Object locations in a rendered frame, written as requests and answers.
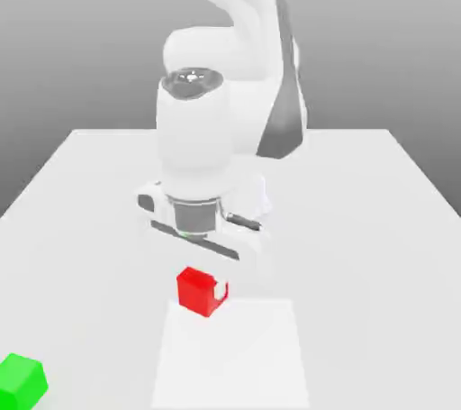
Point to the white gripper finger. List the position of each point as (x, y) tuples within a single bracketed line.
[(220, 289)]

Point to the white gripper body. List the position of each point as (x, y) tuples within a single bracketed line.
[(248, 247)]

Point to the small red cube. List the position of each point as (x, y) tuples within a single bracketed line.
[(194, 291)]

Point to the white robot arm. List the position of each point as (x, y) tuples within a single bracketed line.
[(194, 136)]

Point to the small green cube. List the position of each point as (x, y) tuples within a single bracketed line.
[(19, 381)]

